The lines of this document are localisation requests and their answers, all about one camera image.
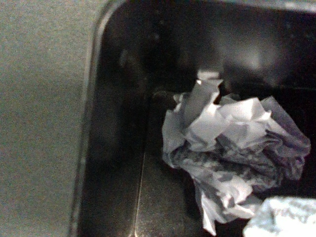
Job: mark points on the white paper ball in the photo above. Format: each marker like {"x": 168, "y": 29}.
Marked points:
{"x": 233, "y": 149}

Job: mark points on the black square bin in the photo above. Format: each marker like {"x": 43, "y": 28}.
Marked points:
{"x": 145, "y": 51}

